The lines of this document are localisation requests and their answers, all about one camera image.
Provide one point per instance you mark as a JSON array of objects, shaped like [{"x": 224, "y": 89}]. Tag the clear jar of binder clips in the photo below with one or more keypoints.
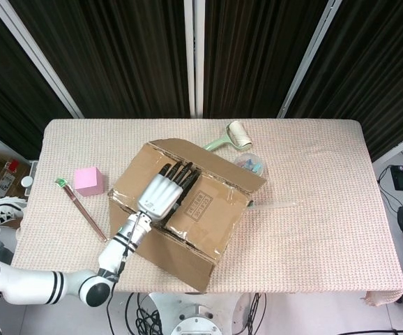
[{"x": 254, "y": 164}]

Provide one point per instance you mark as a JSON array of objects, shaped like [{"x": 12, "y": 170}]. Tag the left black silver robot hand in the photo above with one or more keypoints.
[{"x": 161, "y": 195}]

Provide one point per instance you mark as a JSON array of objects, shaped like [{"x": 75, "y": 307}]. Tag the white round device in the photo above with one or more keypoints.
[{"x": 27, "y": 181}]

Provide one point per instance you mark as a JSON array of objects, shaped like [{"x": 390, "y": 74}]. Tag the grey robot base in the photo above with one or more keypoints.
[{"x": 196, "y": 324}]

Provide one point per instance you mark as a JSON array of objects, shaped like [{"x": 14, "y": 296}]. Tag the clear plastic tube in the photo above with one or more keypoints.
[{"x": 278, "y": 204}]

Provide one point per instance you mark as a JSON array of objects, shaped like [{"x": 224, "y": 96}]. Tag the pink waffle tablecloth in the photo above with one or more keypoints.
[{"x": 309, "y": 244}]

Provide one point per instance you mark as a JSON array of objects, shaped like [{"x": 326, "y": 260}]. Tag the brown cardboard box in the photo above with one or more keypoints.
[{"x": 208, "y": 209}]

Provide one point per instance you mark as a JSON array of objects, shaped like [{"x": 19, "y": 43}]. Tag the brown pen green cap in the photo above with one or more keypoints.
[{"x": 83, "y": 211}]

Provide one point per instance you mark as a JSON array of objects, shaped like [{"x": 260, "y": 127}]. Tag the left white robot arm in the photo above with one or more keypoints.
[{"x": 30, "y": 284}]

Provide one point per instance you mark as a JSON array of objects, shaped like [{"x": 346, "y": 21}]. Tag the green lint roller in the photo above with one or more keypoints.
[{"x": 238, "y": 134}]

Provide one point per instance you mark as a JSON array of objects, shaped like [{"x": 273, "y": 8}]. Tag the pink cube box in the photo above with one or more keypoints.
[{"x": 88, "y": 181}]

